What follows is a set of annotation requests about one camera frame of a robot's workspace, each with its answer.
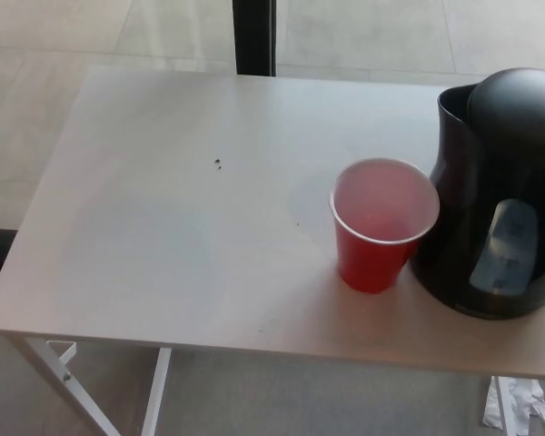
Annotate black electric kettle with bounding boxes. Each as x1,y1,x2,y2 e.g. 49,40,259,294
408,67,545,321

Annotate red plastic cup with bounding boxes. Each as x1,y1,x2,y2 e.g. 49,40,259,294
328,157,441,295

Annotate white table leg with brace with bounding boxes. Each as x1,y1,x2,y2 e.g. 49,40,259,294
23,338,115,436

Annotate crumpled white paper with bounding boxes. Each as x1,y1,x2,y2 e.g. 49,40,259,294
481,376,545,436

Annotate black vertical window post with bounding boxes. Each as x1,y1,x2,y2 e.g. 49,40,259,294
233,0,278,77

